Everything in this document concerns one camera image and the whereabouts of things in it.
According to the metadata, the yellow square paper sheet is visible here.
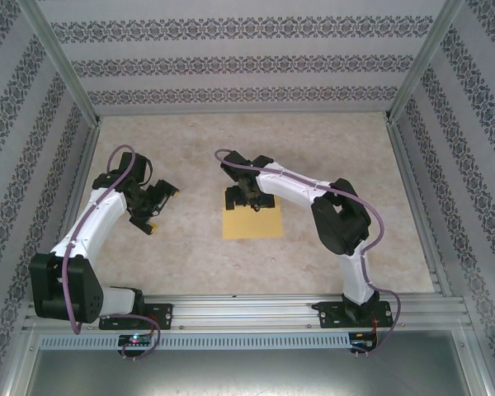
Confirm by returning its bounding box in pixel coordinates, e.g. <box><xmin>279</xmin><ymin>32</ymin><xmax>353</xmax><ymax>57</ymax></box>
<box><xmin>221</xmin><ymin>193</ymin><xmax>285</xmax><ymax>240</ymax></box>

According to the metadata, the grey sheet metal panel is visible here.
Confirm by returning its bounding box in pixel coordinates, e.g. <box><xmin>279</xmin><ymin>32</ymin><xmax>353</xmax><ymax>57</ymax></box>
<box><xmin>18</xmin><ymin>329</ymin><xmax>493</xmax><ymax>396</ymax></box>

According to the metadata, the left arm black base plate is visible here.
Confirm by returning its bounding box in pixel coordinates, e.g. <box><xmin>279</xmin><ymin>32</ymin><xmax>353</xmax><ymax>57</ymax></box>
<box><xmin>98</xmin><ymin>303</ymin><xmax>175</xmax><ymax>332</ymax></box>

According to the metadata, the left arm red wire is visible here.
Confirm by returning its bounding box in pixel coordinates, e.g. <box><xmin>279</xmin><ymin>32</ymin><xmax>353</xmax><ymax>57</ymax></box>
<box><xmin>145</xmin><ymin>314</ymin><xmax>161</xmax><ymax>340</ymax></box>

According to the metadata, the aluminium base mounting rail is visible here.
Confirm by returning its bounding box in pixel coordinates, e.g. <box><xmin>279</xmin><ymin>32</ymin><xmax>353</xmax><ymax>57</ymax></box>
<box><xmin>21</xmin><ymin>293</ymin><xmax>468</xmax><ymax>332</ymax></box>

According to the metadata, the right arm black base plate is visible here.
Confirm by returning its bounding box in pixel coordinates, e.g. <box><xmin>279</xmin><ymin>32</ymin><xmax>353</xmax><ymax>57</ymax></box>
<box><xmin>310</xmin><ymin>299</ymin><xmax>394</xmax><ymax>330</ymax></box>

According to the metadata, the slotted grey cable duct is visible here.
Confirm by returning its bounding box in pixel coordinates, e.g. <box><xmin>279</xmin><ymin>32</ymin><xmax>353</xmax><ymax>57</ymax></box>
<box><xmin>39</xmin><ymin>332</ymin><xmax>352</xmax><ymax>351</ymax></box>

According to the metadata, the aluminium frame post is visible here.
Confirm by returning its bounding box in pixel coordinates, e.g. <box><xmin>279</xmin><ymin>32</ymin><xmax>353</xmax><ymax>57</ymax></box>
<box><xmin>384</xmin><ymin>0</ymin><xmax>471</xmax><ymax>125</ymax></box>
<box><xmin>24</xmin><ymin>0</ymin><xmax>103</xmax><ymax>125</ymax></box>

